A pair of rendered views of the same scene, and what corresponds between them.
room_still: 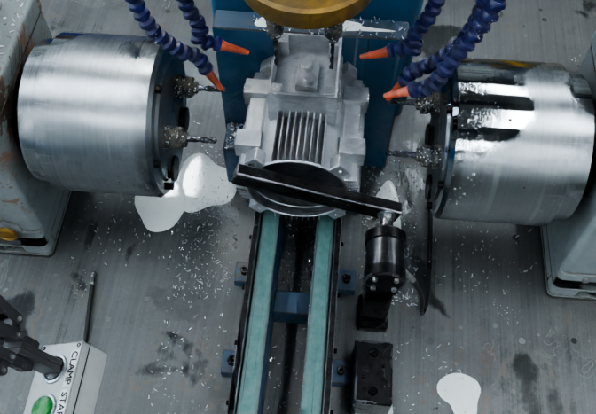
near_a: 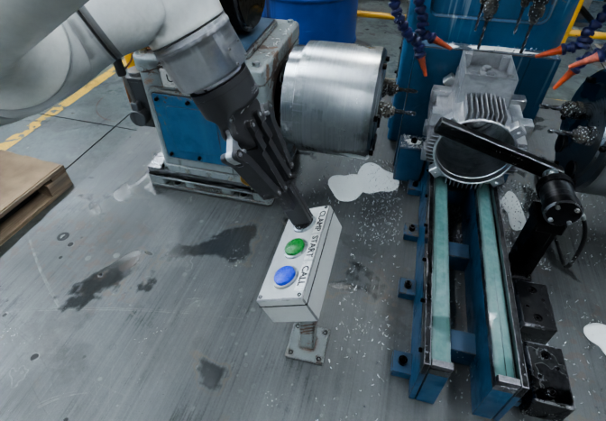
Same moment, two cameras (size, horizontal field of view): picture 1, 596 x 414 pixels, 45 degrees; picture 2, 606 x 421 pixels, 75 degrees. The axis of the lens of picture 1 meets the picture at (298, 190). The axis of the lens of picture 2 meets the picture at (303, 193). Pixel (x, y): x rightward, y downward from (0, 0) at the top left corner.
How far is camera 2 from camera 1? 52 cm
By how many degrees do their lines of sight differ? 17
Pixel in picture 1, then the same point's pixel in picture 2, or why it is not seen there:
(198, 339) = (377, 270)
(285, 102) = (475, 84)
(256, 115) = (443, 104)
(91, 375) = (333, 233)
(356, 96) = (517, 98)
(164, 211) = (349, 190)
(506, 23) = not seen: hidden behind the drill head
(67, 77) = (323, 52)
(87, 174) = (323, 122)
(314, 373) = (495, 288)
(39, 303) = (260, 233)
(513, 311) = not seen: outside the picture
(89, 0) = not seen: hidden behind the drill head
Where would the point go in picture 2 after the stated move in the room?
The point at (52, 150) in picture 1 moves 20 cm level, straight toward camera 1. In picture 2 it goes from (304, 99) to (347, 155)
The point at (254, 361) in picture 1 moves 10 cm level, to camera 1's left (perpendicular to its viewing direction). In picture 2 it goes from (441, 271) to (384, 264)
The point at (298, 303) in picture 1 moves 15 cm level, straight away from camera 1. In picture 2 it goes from (460, 250) to (452, 202)
